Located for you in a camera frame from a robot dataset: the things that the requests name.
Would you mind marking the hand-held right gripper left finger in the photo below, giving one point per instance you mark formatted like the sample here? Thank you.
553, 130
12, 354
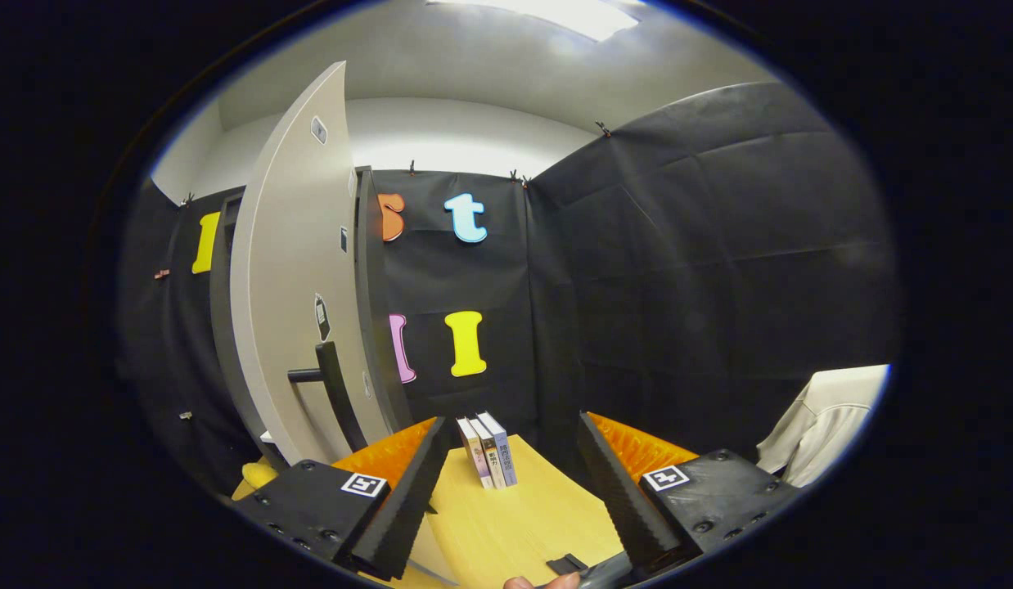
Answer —
400, 507

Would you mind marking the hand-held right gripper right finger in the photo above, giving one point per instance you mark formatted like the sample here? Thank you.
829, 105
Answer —
617, 507

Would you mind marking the yellow knitted coaster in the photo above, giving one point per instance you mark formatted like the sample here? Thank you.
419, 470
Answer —
259, 476

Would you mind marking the beige cabinet door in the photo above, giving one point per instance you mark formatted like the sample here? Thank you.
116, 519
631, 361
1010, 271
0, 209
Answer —
294, 245

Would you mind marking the dark grey cabinet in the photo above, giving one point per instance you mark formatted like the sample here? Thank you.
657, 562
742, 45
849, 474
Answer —
378, 311

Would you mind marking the brown spine book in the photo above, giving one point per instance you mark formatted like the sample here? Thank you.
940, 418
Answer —
490, 454

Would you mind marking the blue spine book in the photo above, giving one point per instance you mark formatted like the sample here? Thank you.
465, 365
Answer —
503, 450

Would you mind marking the person's beige shirt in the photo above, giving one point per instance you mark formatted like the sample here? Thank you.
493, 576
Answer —
826, 417

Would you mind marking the black backdrop cloth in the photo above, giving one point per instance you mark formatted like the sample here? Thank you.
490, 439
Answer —
719, 245

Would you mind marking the long ceiling light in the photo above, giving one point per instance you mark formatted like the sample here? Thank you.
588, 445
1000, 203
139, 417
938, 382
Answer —
556, 16

